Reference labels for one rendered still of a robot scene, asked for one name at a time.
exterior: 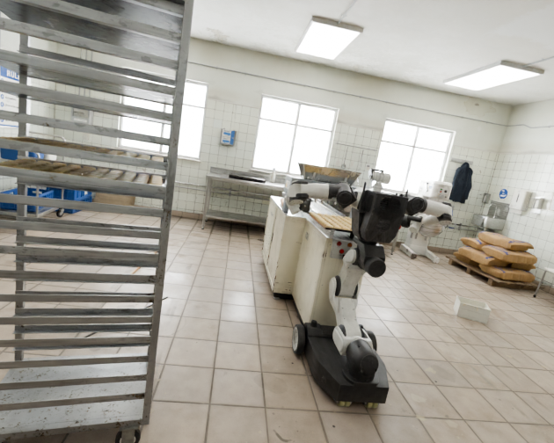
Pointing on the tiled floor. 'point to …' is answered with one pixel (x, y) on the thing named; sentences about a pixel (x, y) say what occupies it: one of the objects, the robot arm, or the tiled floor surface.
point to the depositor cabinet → (282, 247)
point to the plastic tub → (471, 309)
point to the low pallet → (492, 277)
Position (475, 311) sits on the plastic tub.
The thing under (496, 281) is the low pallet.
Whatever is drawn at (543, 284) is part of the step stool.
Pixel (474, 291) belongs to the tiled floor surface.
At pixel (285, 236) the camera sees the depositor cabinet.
